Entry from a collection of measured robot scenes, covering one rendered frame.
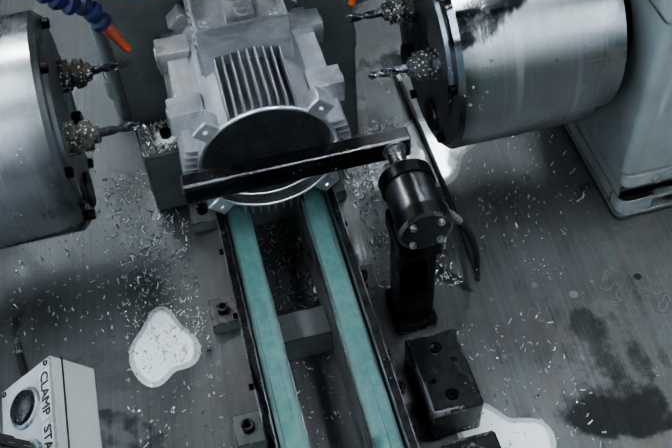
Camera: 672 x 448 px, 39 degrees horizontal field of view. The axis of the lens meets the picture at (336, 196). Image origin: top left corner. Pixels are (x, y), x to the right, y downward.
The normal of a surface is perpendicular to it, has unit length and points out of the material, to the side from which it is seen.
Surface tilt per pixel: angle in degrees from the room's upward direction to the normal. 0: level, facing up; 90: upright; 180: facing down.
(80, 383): 52
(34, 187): 73
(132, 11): 90
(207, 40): 90
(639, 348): 0
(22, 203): 81
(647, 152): 90
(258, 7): 0
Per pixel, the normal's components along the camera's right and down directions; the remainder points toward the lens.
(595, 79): 0.24, 0.63
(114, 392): -0.04, -0.63
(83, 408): 0.74, -0.55
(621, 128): -0.97, 0.22
